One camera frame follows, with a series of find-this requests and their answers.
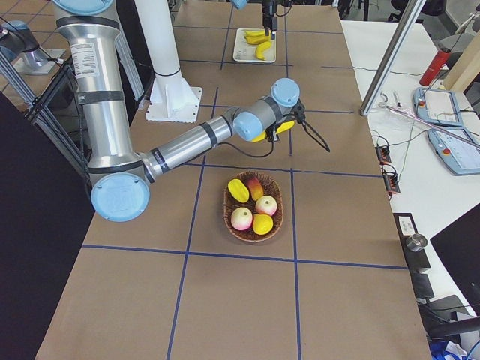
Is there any yellow banana basket edge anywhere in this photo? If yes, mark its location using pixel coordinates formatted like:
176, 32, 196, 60
255, 40, 272, 61

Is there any yellow starfruit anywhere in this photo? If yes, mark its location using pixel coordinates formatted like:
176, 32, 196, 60
227, 178, 250, 203

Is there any yellow banana moved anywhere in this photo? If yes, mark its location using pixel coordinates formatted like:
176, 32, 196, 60
244, 35, 271, 46
244, 30, 265, 38

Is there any teach pendant near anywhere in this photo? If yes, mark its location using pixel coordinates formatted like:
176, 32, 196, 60
427, 127, 479, 176

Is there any teach pendant far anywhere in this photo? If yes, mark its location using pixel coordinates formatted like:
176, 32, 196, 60
413, 87, 464, 127

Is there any yellow banana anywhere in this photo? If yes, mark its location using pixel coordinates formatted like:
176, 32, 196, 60
251, 120, 296, 143

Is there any black monitor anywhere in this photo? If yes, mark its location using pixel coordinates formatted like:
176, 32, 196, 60
431, 205, 480, 304

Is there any yellow lemon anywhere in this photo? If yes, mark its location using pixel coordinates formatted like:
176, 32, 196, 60
252, 214, 274, 236

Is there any pink white peach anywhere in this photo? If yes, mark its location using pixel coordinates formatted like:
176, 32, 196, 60
230, 207, 253, 231

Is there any red bottle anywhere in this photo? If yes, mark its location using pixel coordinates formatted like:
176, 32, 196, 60
419, 48, 451, 86

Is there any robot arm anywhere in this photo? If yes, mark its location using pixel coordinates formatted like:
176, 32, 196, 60
54, 1, 300, 222
230, 0, 278, 40

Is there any aluminium frame post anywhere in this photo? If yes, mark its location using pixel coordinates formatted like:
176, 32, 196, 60
360, 0, 426, 116

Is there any brown wicker basket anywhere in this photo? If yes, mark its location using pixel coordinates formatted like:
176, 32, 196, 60
223, 171, 283, 243

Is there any teach pendant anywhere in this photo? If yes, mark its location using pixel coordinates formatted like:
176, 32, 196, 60
413, 87, 464, 127
427, 127, 479, 176

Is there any long metal grabber stick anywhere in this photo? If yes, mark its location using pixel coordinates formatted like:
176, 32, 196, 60
379, 103, 479, 148

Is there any white bear tray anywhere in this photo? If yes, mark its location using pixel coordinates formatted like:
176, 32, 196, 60
232, 28, 277, 64

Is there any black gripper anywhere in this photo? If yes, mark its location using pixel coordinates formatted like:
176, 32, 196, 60
262, 0, 278, 41
266, 99, 306, 142

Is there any small metal cup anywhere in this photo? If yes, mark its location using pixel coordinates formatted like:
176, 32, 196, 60
405, 232, 428, 252

